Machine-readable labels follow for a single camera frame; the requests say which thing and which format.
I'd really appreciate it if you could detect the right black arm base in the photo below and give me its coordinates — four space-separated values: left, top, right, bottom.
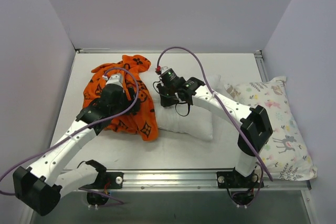
216 168 260 189

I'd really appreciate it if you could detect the right aluminium rail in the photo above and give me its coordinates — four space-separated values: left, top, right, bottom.
254 50 269 82

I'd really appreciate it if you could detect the front aluminium rail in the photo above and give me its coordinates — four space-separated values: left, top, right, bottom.
60 169 310 192

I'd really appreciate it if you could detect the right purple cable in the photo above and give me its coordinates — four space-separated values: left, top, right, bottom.
156 46 274 182

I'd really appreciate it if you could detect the floral white pillow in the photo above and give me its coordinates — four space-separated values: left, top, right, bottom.
224 76 317 181

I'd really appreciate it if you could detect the back aluminium rail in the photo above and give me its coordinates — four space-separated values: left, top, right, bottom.
75 48 263 55

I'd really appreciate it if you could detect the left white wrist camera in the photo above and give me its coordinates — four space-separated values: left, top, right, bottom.
102 73 124 88

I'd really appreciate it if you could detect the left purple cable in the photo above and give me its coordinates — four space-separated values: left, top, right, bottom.
0 67 140 196

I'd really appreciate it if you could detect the white pillow insert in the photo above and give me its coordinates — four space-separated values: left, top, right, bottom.
149 87 213 141

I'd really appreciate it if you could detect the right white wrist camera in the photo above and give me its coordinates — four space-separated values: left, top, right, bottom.
155 66 172 76

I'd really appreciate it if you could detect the orange black patterned pillowcase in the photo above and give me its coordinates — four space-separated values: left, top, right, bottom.
82 55 159 141

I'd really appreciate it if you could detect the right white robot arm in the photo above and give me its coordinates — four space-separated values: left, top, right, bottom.
150 76 270 187

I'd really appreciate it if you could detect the purple cable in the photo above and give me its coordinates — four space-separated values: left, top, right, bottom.
156 46 274 182
0 67 140 196

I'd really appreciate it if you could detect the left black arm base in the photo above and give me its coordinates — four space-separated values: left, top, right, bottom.
85 160 124 189

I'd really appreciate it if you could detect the aluminium rail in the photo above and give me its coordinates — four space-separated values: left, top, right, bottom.
254 50 269 82
75 48 263 55
60 169 310 192

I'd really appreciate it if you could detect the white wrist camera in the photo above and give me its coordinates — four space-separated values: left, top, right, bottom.
102 73 124 88
155 66 172 76

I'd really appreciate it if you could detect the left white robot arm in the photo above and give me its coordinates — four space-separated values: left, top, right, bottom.
13 81 131 216

